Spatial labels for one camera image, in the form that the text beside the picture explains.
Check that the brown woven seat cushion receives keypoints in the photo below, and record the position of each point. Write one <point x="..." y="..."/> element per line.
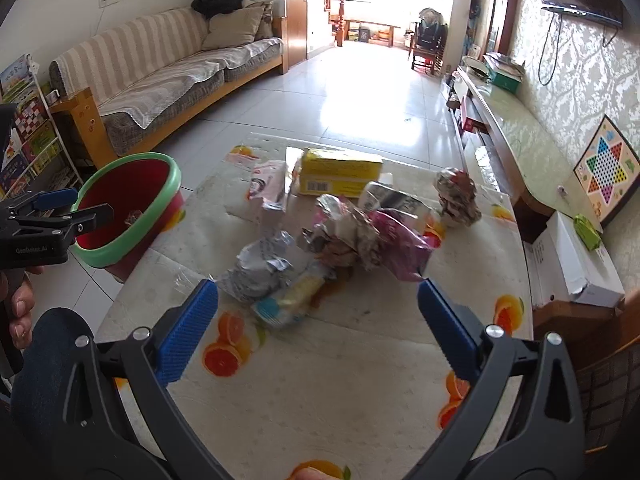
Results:
<point x="610" y="390"/>

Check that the star checkers game board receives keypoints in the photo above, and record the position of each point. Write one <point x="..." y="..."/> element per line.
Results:
<point x="607" y="170"/>

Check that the beige pillow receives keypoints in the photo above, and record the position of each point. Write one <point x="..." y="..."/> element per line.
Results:
<point x="232" y="27"/>

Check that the pink wrapper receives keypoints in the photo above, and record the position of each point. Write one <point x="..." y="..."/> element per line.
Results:
<point x="390" y="240"/>

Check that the red box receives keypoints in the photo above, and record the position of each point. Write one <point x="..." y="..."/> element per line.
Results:
<point x="472" y="120"/>

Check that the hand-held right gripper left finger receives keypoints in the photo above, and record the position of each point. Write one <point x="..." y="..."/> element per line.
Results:
<point x="187" y="330"/>

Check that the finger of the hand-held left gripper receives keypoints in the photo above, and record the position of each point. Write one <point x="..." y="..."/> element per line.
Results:
<point x="75" y="220"/>
<point x="55" y="198"/>

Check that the pink and white carton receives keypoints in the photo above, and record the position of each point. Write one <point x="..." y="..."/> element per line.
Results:
<point x="267" y="185"/>

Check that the fruit printed tablecloth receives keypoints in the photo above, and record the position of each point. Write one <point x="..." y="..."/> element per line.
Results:
<point x="350" y="360"/>

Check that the wooden chair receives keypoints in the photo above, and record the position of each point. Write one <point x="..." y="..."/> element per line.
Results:
<point x="430" y="45"/>

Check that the patterned pillow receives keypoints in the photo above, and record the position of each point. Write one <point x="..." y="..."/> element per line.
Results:
<point x="267" y="17"/>

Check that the yellow and blue wrapper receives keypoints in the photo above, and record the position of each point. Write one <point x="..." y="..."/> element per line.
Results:
<point x="295" y="295"/>

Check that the red bin with green rim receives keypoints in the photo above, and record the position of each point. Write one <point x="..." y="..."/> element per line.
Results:
<point x="125" y="195"/>

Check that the silver foil bag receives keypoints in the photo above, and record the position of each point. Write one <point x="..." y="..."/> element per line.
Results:
<point x="255" y="270"/>

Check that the silver plastic film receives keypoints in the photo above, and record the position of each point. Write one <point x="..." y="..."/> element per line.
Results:
<point x="480" y="160"/>

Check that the low wooden bench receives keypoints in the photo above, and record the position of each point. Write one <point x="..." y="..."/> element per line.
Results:
<point x="372" y="23"/>

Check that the green packet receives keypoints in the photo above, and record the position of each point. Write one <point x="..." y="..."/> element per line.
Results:
<point x="587" y="230"/>

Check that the long low television cabinet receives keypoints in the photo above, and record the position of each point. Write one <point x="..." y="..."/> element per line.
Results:
<point x="525" y="135"/>

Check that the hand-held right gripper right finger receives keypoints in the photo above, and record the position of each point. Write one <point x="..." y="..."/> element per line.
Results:
<point x="450" y="330"/>

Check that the yellow tissue box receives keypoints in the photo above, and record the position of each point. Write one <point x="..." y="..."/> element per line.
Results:
<point x="340" y="170"/>

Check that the person's left hand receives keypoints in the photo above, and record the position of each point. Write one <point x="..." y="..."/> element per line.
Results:
<point x="20" y="310"/>

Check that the wooden sofa with striped cover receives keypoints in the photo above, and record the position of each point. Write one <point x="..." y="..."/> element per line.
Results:
<point x="150" y="85"/>

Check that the picture book rack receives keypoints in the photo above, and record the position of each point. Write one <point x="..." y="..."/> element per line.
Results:
<point x="30" y="130"/>

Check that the person's right hand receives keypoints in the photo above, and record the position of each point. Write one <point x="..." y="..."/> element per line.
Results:
<point x="310" y="474"/>

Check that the white cardboard box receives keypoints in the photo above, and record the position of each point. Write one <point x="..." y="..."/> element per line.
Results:
<point x="570" y="255"/>

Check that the printed paper ball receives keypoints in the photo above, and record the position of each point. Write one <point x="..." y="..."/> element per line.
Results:
<point x="455" y="195"/>

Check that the stack of magazines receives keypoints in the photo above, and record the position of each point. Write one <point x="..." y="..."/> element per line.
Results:
<point x="502" y="62"/>

